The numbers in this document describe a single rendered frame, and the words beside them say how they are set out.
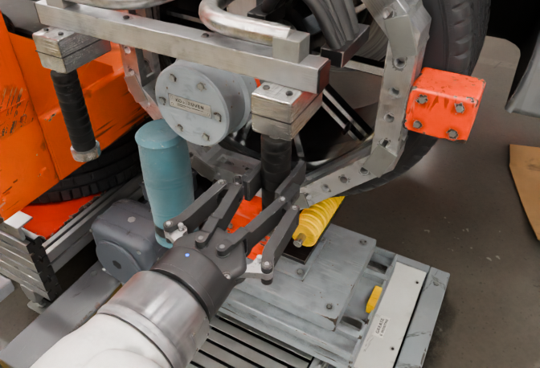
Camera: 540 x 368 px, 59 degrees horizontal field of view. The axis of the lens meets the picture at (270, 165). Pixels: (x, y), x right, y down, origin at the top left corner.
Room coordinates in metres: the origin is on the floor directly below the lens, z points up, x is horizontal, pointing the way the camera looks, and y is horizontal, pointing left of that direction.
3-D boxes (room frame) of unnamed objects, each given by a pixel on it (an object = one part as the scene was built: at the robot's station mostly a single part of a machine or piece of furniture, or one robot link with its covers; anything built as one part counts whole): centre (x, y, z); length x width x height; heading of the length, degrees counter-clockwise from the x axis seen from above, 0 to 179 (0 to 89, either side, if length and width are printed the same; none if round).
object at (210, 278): (0.32, 0.07, 0.83); 0.09 x 0.08 x 0.07; 152
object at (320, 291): (0.89, -0.05, 0.32); 0.40 x 0.30 x 0.28; 62
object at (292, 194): (0.41, -0.03, 0.83); 0.05 x 0.03 x 0.01; 151
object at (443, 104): (0.60, -0.25, 0.85); 0.09 x 0.08 x 0.07; 62
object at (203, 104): (0.68, 0.06, 0.85); 0.21 x 0.14 x 0.14; 152
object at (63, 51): (0.64, 0.28, 0.93); 0.09 x 0.05 x 0.05; 152
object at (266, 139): (0.46, -0.01, 0.83); 0.04 x 0.04 x 0.16
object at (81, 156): (0.62, 0.29, 0.83); 0.04 x 0.04 x 0.16
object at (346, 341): (0.89, -0.06, 0.13); 0.50 x 0.36 x 0.10; 62
